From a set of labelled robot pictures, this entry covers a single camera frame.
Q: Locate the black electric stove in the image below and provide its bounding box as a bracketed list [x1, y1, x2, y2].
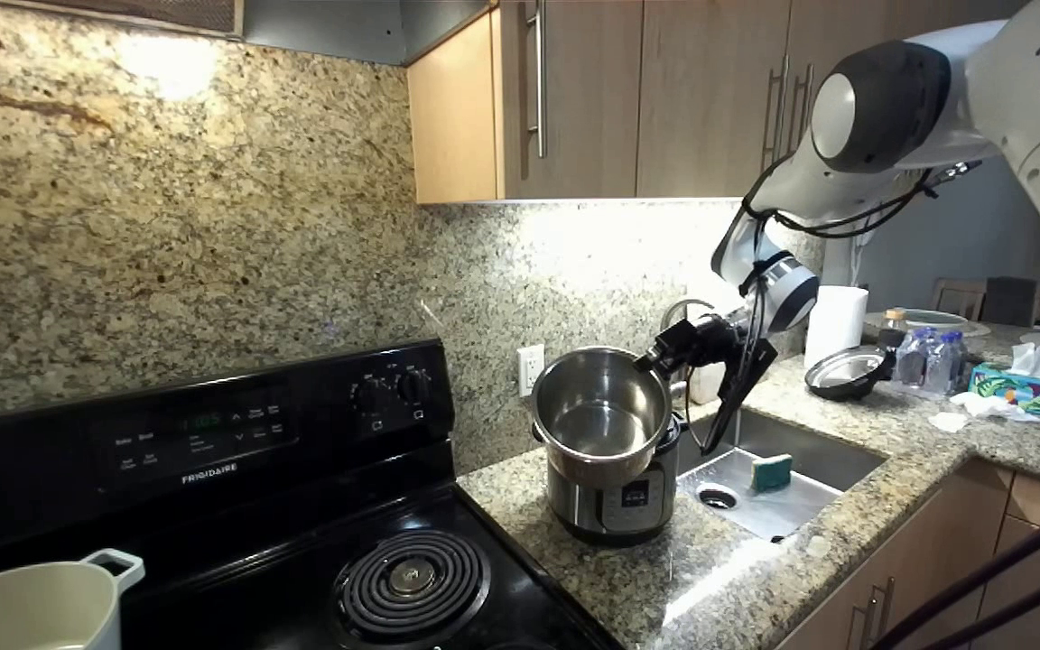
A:
[0, 335, 621, 650]

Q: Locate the dark tripod leg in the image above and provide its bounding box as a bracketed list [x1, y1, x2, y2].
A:
[914, 546, 1040, 650]
[868, 487, 1040, 650]

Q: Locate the black coil burner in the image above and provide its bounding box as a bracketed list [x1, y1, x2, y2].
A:
[331, 523, 494, 644]

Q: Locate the black bowl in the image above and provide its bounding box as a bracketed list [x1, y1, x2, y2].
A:
[803, 343, 894, 404]

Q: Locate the metal upper door handle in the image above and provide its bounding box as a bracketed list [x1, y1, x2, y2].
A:
[761, 63, 787, 155]
[787, 63, 815, 138]

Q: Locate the wooden dining chair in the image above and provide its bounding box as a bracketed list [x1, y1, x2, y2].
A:
[927, 274, 988, 325]
[982, 274, 1040, 328]

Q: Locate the teal tissue box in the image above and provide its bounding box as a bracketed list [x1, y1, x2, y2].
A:
[969, 338, 1040, 425]

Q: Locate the green dish sponge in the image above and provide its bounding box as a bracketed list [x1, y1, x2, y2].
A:
[749, 447, 797, 498]

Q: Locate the white paper napkin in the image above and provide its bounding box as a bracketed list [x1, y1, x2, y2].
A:
[927, 390, 1040, 435]

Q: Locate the clear plastic water bottle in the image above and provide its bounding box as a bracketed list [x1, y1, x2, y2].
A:
[920, 325, 976, 402]
[893, 325, 939, 390]

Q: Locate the black strap narrow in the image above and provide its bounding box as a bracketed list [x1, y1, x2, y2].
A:
[732, 250, 793, 298]

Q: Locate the metal cooker pot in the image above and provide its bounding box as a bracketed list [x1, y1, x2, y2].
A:
[527, 348, 674, 490]

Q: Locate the metal lower cabinet handle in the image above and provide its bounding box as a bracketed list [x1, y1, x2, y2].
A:
[870, 577, 894, 650]
[852, 577, 876, 650]

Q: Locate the clear glass dish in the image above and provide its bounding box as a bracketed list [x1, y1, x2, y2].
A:
[864, 305, 993, 355]

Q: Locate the white wall outlet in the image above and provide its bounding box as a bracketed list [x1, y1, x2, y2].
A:
[518, 343, 549, 396]

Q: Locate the white paper towel roll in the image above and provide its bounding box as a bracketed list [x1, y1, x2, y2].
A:
[803, 283, 875, 372]

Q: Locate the wooden upper cabinet long handle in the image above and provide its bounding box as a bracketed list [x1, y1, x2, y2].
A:
[409, 0, 993, 204]

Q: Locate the grey range hood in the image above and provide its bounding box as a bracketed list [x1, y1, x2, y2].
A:
[235, 0, 502, 68]

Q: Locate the wooden lower cabinet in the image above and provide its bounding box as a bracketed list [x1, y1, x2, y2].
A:
[769, 456, 1040, 650]

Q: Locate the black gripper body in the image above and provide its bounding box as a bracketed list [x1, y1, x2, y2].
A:
[680, 313, 750, 379]

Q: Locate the cream pot with handles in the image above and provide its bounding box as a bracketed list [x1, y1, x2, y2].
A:
[0, 546, 149, 650]

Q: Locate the long metal cabinet handle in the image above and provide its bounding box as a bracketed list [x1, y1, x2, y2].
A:
[520, 0, 554, 163]

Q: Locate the silver electric pressure cooker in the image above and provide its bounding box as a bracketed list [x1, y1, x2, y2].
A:
[542, 413, 685, 546]

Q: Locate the steel kitchen sink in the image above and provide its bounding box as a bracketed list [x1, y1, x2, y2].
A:
[672, 402, 893, 550]

